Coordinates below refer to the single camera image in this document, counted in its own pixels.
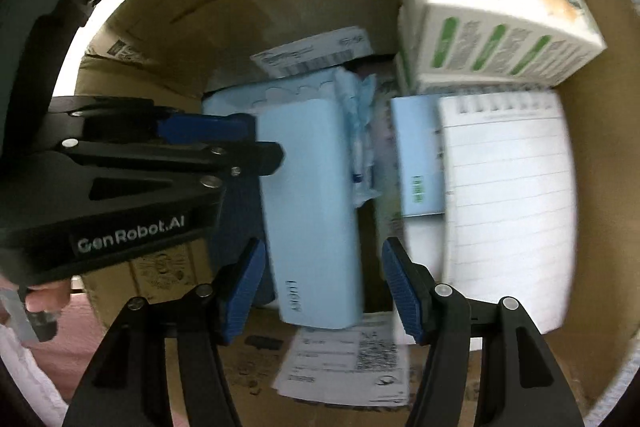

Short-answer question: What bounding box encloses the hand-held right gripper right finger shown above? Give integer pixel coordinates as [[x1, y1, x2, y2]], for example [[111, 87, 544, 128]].
[[381, 237, 586, 427]]

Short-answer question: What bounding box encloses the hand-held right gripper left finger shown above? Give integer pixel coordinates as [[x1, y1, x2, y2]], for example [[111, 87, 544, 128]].
[[62, 237, 267, 427]]

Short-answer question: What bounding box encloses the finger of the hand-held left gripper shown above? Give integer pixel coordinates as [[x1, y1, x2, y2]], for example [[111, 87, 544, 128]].
[[47, 96, 258, 142], [56, 138, 286, 182]]

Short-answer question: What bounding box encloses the light blue long case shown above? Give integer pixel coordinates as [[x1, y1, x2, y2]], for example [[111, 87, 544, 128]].
[[256, 99, 365, 329]]

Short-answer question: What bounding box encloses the wet wipes pack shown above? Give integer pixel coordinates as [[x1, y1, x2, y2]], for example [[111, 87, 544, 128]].
[[201, 66, 401, 228]]

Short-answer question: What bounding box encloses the white spiral notebook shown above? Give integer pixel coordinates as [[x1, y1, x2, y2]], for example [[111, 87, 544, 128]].
[[392, 89, 580, 345]]

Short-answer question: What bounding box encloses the small light blue box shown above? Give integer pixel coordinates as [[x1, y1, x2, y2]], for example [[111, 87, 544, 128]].
[[389, 96, 447, 219]]

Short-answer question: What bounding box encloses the person's left hand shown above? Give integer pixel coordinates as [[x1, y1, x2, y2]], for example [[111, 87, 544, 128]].
[[0, 276, 71, 326]]

